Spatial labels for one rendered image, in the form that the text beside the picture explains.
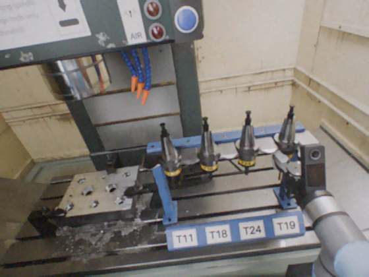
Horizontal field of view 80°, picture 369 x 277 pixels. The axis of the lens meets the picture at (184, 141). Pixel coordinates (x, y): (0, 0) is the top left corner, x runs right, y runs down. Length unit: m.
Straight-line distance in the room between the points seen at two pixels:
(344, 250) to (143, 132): 1.00
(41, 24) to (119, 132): 0.89
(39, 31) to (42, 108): 1.39
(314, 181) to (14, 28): 0.63
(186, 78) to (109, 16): 0.77
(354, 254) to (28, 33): 0.64
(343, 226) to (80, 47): 0.56
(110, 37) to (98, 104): 0.81
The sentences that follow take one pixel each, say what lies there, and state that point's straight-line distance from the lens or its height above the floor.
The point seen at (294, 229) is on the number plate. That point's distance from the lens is 0.84.
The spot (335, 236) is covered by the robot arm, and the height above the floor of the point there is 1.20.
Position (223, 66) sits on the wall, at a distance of 1.51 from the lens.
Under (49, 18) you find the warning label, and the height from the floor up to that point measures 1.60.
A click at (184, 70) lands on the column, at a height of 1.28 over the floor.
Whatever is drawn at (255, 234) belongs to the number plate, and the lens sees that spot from 0.81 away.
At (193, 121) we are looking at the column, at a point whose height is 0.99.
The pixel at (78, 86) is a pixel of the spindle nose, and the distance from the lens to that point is 0.60.
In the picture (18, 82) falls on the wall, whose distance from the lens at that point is 1.80.
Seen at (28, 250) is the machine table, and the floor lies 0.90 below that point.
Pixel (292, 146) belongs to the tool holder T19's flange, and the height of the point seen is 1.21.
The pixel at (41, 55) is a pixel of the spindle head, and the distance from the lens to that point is 0.46.
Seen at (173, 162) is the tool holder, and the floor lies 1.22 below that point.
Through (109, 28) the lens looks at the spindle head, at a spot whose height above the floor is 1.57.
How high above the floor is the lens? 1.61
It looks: 35 degrees down
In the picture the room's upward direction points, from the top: 10 degrees counter-clockwise
